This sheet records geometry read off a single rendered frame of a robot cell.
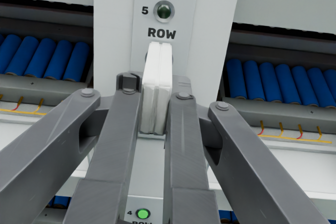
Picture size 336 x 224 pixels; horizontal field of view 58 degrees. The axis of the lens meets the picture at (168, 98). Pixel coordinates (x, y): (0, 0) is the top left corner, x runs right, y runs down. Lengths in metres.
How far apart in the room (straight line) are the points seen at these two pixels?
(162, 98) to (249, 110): 0.18
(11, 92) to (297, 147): 0.29
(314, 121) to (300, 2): 0.15
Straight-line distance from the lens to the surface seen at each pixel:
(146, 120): 0.16
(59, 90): 0.32
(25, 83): 0.34
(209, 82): 0.23
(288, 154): 0.34
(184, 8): 0.21
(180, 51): 0.22
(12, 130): 0.33
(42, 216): 0.45
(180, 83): 0.17
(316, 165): 0.34
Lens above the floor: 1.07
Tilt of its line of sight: 27 degrees down
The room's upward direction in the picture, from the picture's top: 7 degrees clockwise
